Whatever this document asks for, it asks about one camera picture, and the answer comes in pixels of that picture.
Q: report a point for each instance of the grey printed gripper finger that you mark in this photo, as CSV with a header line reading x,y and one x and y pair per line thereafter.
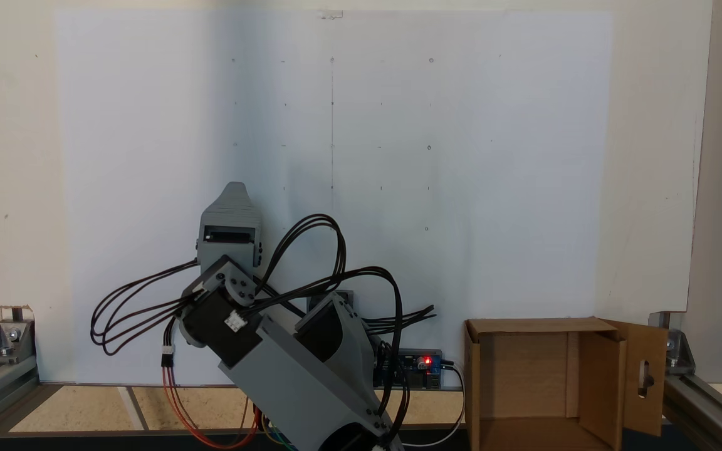
x,y
232,210

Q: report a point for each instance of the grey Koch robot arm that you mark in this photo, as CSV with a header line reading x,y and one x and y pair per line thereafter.
x,y
298,376

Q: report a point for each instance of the grey mounting plate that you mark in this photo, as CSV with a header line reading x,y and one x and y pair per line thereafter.
x,y
420,351

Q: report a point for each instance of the clear tape piece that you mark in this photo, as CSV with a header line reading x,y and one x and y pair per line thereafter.
x,y
331,14

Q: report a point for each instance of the blue circuit board with capacitor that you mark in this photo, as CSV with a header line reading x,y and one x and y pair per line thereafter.
x,y
417,369

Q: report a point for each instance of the brown cardboard box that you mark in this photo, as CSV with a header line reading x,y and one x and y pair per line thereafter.
x,y
524,376

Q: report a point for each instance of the metal corner bracket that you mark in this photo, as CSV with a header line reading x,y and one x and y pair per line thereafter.
x,y
677,351
10,341

